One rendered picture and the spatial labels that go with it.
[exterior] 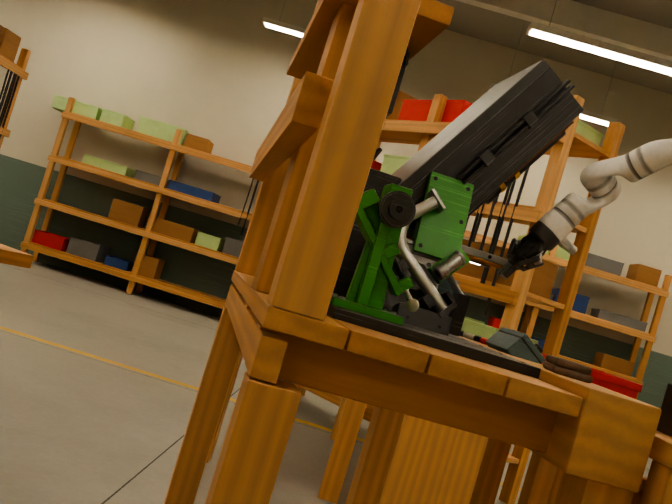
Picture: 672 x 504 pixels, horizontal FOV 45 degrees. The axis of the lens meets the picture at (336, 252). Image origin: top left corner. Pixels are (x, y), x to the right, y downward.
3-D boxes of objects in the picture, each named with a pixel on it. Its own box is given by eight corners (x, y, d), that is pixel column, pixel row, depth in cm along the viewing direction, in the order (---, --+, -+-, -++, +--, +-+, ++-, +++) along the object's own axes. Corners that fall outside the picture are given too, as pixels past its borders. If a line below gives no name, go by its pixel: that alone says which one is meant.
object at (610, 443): (414, 362, 287) (427, 321, 288) (639, 494, 139) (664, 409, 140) (377, 351, 285) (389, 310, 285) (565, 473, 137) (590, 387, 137)
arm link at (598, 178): (575, 166, 201) (627, 139, 194) (595, 191, 205) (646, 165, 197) (575, 182, 196) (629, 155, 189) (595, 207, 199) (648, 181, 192)
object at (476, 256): (485, 268, 229) (488, 258, 229) (506, 270, 213) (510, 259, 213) (354, 227, 223) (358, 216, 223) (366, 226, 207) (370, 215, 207)
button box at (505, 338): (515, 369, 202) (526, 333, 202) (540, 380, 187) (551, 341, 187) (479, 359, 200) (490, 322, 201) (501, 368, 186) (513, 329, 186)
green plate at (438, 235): (445, 270, 204) (462, 194, 210) (458, 263, 197) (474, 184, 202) (403, 257, 203) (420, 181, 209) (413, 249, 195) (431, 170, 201)
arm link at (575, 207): (569, 227, 205) (550, 203, 202) (615, 185, 204) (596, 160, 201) (583, 235, 198) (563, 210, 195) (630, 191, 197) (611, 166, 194)
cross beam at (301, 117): (263, 182, 268) (271, 155, 268) (318, 130, 139) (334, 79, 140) (249, 177, 267) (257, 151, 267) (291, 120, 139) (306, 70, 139)
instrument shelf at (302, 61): (363, 100, 252) (366, 88, 252) (449, 26, 163) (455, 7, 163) (285, 74, 248) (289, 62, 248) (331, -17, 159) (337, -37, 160)
